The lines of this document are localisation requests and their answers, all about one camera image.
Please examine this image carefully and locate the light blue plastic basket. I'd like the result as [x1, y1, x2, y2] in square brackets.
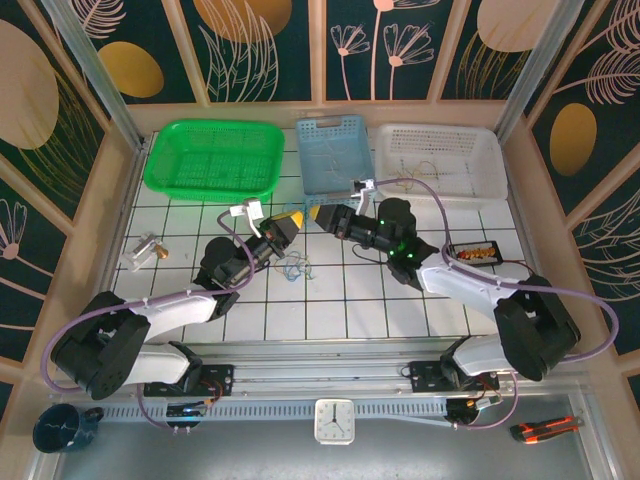
[294, 114, 374, 197]

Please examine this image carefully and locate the thin white cable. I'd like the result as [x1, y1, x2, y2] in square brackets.
[322, 159, 354, 184]
[308, 141, 346, 166]

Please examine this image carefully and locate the thin brown cable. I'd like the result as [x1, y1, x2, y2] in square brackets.
[394, 159, 441, 191]

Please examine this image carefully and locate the white plastic basket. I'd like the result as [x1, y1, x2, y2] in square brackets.
[372, 122, 510, 209]

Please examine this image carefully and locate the green plastic basket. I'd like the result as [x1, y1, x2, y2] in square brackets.
[143, 118, 286, 205]

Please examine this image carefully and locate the black controller board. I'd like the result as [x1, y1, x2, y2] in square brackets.
[164, 399, 212, 429]
[444, 394, 502, 426]

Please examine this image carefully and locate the white square clock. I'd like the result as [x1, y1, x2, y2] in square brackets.
[313, 398, 356, 445]

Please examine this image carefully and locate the dark blue mug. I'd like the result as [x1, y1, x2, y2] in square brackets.
[33, 403, 105, 454]

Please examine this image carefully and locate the orange black utility knife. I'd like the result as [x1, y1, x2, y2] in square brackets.
[509, 415, 585, 445]

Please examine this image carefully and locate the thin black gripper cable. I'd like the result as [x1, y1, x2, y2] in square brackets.
[352, 243, 396, 266]

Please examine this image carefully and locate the aluminium side rail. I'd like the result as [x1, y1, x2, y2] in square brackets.
[79, 142, 151, 361]
[502, 144, 571, 354]

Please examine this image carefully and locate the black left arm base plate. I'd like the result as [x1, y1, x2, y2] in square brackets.
[143, 363, 235, 399]

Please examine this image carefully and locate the thin red wire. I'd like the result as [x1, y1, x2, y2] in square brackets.
[499, 258, 537, 277]

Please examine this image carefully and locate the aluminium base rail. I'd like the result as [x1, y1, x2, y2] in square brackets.
[49, 339, 586, 401]

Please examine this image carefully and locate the slotted grey cable duct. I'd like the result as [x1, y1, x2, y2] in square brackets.
[102, 399, 451, 424]

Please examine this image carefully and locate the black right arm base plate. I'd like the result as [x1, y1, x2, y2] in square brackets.
[408, 359, 500, 394]

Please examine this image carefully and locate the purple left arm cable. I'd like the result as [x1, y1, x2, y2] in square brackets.
[39, 209, 259, 432]

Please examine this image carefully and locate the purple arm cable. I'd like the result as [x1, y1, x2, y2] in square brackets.
[372, 178, 619, 431]
[39, 209, 259, 432]

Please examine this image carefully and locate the aluminium frame post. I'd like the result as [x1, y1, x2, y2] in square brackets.
[494, 0, 599, 146]
[39, 0, 149, 154]

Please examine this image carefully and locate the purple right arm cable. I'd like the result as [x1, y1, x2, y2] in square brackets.
[372, 178, 619, 431]

